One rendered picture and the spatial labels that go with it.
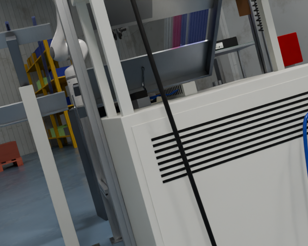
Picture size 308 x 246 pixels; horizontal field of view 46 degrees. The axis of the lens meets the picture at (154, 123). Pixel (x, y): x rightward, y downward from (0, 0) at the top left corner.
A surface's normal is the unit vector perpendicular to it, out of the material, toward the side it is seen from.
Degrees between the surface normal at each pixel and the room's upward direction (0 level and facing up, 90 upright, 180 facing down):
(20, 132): 90
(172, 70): 134
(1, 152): 90
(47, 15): 90
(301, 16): 90
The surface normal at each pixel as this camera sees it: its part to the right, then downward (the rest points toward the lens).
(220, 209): 0.26, 0.00
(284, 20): -0.87, 0.26
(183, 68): 0.37, 0.67
